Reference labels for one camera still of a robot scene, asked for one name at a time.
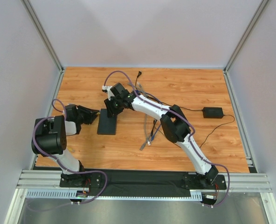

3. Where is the blue ethernet cable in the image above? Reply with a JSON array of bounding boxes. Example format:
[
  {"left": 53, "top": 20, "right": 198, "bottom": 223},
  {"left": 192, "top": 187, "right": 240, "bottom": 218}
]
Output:
[{"left": 132, "top": 89, "right": 166, "bottom": 142}]

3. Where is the black network switch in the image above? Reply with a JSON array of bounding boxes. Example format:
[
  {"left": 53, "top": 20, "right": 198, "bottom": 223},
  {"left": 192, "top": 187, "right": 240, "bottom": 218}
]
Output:
[{"left": 97, "top": 109, "right": 117, "bottom": 135}]

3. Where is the grey ethernet cable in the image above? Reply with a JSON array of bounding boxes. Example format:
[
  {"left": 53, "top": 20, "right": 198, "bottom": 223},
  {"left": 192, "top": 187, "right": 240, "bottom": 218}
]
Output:
[
  {"left": 127, "top": 81, "right": 152, "bottom": 147},
  {"left": 137, "top": 82, "right": 158, "bottom": 151}
]

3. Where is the black ethernet cable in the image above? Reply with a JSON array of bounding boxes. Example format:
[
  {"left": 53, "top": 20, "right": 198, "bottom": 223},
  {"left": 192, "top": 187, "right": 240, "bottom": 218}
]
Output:
[{"left": 149, "top": 93, "right": 169, "bottom": 140}]

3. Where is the black power adapter brick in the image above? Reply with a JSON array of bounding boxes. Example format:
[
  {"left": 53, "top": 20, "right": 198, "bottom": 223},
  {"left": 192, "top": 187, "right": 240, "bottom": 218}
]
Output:
[{"left": 202, "top": 107, "right": 224, "bottom": 119}]

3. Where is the black adapter output cable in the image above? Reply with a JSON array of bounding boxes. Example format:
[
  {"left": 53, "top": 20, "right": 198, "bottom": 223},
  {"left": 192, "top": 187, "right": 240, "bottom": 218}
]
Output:
[{"left": 196, "top": 114, "right": 236, "bottom": 151}]

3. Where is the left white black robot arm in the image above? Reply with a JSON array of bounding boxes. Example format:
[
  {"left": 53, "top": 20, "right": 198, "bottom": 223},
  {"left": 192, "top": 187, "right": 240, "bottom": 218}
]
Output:
[{"left": 31, "top": 104, "right": 99, "bottom": 188}]

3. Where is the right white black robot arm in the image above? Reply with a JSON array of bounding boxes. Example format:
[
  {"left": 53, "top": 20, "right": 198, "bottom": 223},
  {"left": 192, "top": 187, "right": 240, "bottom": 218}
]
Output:
[{"left": 102, "top": 83, "right": 219, "bottom": 184}]

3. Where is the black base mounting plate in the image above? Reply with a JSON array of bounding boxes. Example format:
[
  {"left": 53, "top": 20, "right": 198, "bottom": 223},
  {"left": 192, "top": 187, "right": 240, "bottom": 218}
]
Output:
[{"left": 70, "top": 169, "right": 228, "bottom": 196}]

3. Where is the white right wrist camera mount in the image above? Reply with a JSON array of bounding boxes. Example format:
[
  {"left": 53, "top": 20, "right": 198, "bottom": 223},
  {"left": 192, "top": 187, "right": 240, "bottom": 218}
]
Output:
[{"left": 102, "top": 85, "right": 115, "bottom": 100}]

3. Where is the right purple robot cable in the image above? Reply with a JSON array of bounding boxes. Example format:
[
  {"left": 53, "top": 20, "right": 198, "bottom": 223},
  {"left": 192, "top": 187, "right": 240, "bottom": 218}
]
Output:
[{"left": 103, "top": 70, "right": 232, "bottom": 209}]

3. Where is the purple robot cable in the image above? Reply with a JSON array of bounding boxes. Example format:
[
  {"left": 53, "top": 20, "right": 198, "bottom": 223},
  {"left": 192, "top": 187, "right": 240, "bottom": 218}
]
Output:
[
  {"left": 103, "top": 70, "right": 232, "bottom": 209},
  {"left": 32, "top": 98, "right": 108, "bottom": 206}
]

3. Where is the black adapter mains cable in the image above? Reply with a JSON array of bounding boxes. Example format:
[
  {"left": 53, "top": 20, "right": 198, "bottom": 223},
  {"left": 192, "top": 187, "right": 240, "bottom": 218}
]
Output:
[{"left": 134, "top": 70, "right": 204, "bottom": 112}]

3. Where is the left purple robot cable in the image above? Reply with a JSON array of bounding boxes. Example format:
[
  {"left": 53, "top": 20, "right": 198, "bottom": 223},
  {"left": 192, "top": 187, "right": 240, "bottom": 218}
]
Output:
[{"left": 32, "top": 98, "right": 108, "bottom": 206}]

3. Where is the slotted cable duct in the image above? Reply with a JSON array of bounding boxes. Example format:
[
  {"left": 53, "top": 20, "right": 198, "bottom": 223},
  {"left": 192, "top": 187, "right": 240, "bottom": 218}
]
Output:
[{"left": 25, "top": 189, "right": 202, "bottom": 202}]

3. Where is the left aluminium frame post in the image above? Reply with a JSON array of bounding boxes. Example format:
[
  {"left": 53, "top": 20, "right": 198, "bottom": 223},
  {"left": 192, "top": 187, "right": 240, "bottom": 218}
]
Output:
[{"left": 21, "top": 0, "right": 64, "bottom": 72}]

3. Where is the aluminium frame post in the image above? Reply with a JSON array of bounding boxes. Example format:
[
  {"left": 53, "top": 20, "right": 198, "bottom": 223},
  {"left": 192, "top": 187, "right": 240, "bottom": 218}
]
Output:
[
  {"left": 21, "top": 0, "right": 64, "bottom": 72},
  {"left": 223, "top": 0, "right": 270, "bottom": 74}
]

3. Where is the right aluminium frame post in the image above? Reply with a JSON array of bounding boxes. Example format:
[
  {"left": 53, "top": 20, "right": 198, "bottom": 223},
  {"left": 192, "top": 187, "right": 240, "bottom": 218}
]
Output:
[{"left": 223, "top": 0, "right": 270, "bottom": 74}]

